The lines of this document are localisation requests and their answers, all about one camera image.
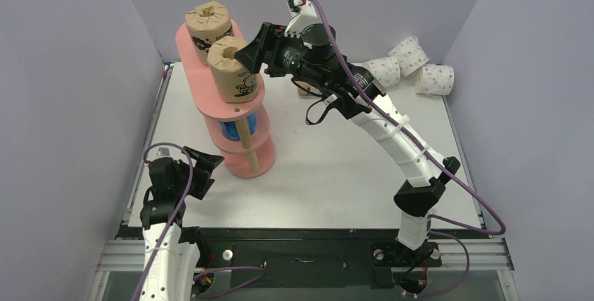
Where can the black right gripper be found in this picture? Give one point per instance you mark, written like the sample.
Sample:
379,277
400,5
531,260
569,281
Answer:
271,47

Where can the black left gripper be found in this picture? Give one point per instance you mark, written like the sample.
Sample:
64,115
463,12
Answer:
204,165

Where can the brown roll front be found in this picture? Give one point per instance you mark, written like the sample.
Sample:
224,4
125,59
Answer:
233,81

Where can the blue roll sideways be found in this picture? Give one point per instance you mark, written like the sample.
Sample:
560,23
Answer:
229,129

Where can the brown paper roll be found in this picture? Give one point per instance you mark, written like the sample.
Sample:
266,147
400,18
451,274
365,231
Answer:
206,24

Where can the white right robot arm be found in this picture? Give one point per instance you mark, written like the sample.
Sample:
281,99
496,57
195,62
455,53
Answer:
426,171

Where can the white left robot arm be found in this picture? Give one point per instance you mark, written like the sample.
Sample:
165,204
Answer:
169,262

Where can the pink three-tier shelf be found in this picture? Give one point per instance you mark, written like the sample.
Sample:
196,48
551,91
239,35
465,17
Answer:
241,160

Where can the white dotted roll left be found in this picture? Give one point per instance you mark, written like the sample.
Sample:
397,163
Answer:
386,70

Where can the white dotted roll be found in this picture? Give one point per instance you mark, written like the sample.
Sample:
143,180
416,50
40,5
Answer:
386,70
409,55
434,79

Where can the white dotted roll top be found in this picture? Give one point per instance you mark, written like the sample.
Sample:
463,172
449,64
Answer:
409,55

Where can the white dotted roll right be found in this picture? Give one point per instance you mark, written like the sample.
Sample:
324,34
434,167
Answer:
434,79

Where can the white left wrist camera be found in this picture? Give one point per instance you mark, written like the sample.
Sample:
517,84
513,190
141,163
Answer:
162,152

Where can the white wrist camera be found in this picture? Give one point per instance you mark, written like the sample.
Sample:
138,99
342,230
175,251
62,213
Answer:
303,15
162,152

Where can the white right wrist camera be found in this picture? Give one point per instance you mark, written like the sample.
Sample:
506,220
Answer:
303,15

